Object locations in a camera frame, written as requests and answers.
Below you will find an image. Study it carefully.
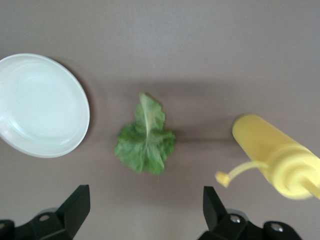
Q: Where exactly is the green lettuce leaf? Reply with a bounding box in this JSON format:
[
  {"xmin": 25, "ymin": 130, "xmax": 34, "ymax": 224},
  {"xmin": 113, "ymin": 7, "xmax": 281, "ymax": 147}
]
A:
[{"xmin": 113, "ymin": 92, "xmax": 177, "ymax": 175}]

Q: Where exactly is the beige round plate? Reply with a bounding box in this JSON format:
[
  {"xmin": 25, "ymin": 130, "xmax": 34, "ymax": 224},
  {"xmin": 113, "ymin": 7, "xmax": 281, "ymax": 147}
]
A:
[{"xmin": 0, "ymin": 52, "xmax": 91, "ymax": 159}]

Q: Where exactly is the yellow mustard squeeze bottle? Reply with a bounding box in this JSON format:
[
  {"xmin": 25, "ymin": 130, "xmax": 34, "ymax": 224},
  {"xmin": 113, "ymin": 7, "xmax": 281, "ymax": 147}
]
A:
[{"xmin": 214, "ymin": 113, "xmax": 320, "ymax": 201}]

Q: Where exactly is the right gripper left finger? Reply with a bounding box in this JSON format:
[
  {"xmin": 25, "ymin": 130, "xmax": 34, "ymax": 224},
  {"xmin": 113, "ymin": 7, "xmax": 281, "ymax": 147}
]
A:
[{"xmin": 0, "ymin": 184, "xmax": 91, "ymax": 240}]

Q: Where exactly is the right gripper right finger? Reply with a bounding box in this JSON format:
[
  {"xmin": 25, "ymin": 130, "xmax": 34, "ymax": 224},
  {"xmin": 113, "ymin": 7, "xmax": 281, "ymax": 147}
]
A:
[{"xmin": 197, "ymin": 185, "xmax": 306, "ymax": 240}]

